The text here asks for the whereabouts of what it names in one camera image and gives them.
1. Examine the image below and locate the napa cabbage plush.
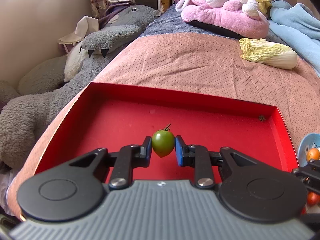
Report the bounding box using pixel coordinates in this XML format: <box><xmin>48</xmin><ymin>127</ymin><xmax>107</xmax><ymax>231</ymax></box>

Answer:
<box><xmin>239</xmin><ymin>38</ymin><xmax>298</xmax><ymax>70</ymax></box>

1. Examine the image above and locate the blue cartoon plate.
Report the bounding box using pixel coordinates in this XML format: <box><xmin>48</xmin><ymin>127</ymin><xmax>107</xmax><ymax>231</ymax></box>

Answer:
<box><xmin>297</xmin><ymin>133</ymin><xmax>320</xmax><ymax>166</ymax></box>

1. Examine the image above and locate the light blue blanket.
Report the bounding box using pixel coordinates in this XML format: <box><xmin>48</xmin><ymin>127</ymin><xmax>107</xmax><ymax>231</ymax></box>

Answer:
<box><xmin>269</xmin><ymin>0</ymin><xmax>319</xmax><ymax>74</ymax></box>

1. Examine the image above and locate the grey plush toy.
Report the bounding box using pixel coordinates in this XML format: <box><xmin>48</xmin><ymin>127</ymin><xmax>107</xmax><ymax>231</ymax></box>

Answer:
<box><xmin>1</xmin><ymin>5</ymin><xmax>159</xmax><ymax>170</ymax></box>

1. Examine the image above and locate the small red apple fruit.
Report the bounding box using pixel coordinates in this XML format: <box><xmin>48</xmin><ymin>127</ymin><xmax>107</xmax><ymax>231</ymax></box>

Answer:
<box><xmin>307</xmin><ymin>192</ymin><xmax>320</xmax><ymax>206</ymax></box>

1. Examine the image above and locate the pink dotted bedspread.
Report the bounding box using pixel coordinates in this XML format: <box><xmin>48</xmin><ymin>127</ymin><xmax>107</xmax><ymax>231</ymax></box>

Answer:
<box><xmin>1</xmin><ymin>8</ymin><xmax>319</xmax><ymax>217</ymax></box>

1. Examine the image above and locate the green tomato front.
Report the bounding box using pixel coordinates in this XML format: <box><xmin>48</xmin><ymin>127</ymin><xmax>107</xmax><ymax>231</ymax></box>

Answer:
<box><xmin>152</xmin><ymin>124</ymin><xmax>175</xmax><ymax>158</ymax></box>

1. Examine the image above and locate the white tote bag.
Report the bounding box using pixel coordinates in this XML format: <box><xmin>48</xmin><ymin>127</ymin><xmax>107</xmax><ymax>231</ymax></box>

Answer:
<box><xmin>57</xmin><ymin>16</ymin><xmax>99</xmax><ymax>54</ymax></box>

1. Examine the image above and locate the small orange kumquat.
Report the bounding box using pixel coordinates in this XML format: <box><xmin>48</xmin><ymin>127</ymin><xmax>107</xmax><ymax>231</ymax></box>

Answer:
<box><xmin>306</xmin><ymin>148</ymin><xmax>320</xmax><ymax>162</ymax></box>

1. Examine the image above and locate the pink plush rabbit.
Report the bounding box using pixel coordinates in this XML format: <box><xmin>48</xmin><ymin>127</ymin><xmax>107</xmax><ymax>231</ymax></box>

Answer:
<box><xmin>175</xmin><ymin>0</ymin><xmax>269</xmax><ymax>39</ymax></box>

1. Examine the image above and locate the red shallow box tray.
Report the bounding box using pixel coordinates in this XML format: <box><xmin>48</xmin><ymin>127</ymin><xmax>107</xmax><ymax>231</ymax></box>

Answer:
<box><xmin>34</xmin><ymin>81</ymin><xmax>300</xmax><ymax>184</ymax></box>

